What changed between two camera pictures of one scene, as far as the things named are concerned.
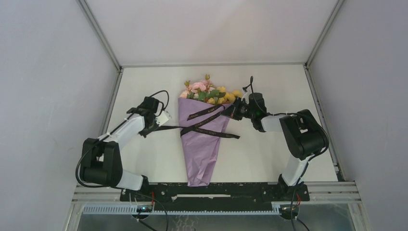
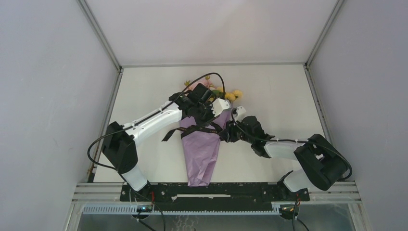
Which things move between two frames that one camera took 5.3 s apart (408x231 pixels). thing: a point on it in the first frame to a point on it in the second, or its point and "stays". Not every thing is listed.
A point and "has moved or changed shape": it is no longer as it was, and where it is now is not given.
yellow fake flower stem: (237, 93) stays
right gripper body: (240, 109) to (236, 134)
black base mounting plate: (219, 197) stays
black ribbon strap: (185, 130) has moved or changed shape
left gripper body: (149, 128) to (203, 113)
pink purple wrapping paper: (200, 149) stays
